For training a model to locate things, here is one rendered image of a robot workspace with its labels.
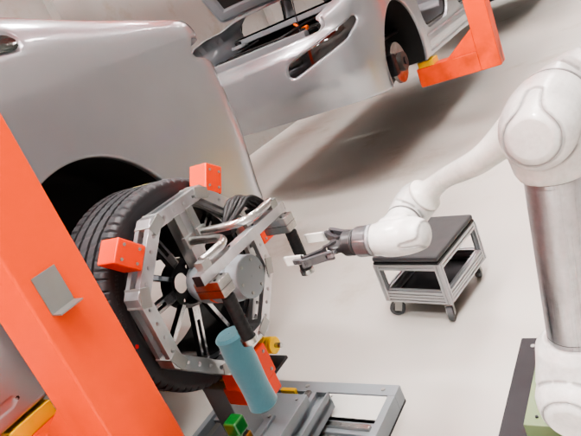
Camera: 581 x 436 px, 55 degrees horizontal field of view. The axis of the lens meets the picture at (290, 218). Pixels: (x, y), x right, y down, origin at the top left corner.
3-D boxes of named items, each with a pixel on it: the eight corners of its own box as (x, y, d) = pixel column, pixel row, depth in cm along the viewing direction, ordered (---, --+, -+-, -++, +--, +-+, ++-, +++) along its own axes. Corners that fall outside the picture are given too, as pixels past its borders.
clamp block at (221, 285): (211, 290, 149) (202, 272, 147) (236, 287, 144) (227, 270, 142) (200, 300, 145) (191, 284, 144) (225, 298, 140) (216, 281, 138)
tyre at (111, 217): (218, 209, 221) (65, 168, 169) (264, 200, 207) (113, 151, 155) (213, 383, 206) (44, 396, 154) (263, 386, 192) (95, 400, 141)
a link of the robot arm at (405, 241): (376, 266, 153) (391, 239, 163) (430, 261, 144) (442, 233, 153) (361, 234, 149) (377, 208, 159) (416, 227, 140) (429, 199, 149)
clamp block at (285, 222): (274, 228, 175) (267, 214, 173) (297, 225, 169) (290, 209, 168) (265, 236, 171) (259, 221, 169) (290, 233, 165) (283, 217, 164)
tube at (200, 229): (231, 214, 179) (217, 184, 176) (278, 205, 168) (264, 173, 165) (198, 241, 166) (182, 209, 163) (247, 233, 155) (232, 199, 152)
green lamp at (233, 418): (237, 425, 139) (230, 412, 138) (249, 426, 137) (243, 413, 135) (228, 437, 136) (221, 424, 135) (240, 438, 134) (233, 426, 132)
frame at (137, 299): (277, 303, 201) (213, 166, 185) (291, 302, 198) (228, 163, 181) (184, 413, 161) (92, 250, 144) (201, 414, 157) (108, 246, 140)
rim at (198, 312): (203, 225, 213) (86, 198, 173) (250, 216, 199) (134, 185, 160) (199, 362, 201) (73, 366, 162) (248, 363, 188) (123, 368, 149)
